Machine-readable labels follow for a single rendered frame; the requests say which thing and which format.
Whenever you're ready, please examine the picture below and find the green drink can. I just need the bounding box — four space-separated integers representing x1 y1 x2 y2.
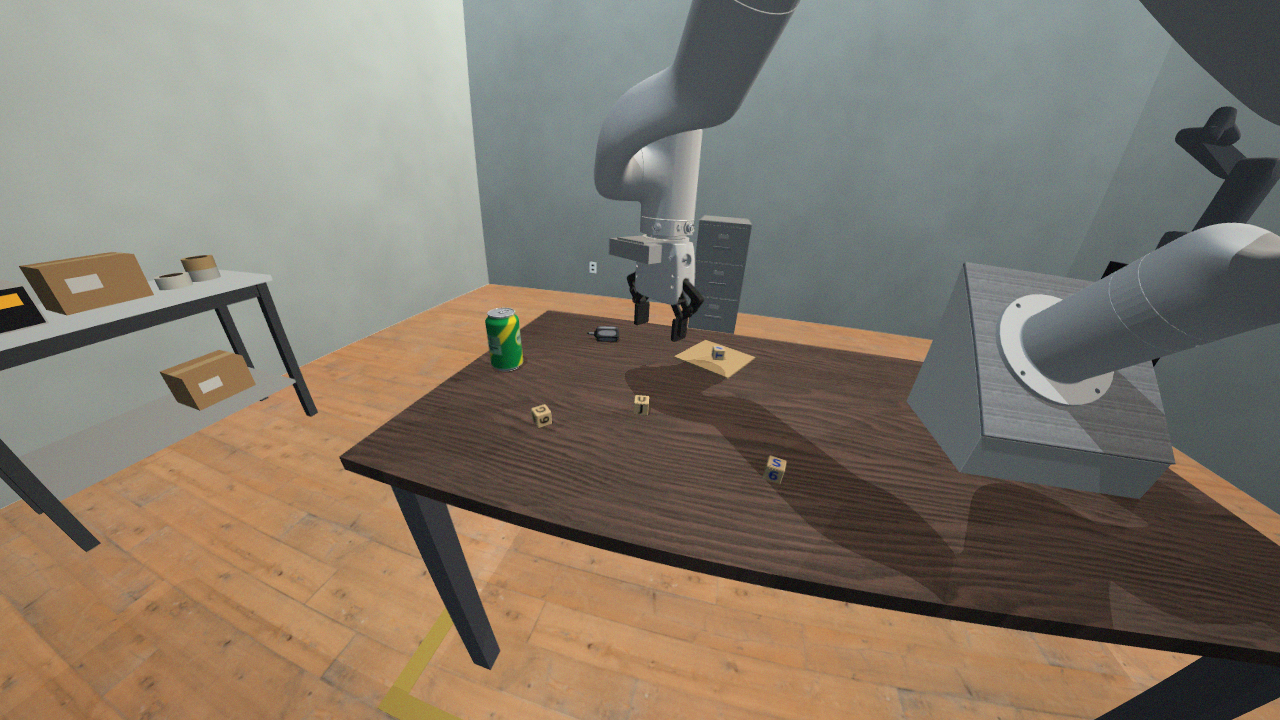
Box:
485 307 524 372

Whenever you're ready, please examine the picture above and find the tan square mat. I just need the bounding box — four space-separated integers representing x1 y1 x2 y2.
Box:
675 340 755 379

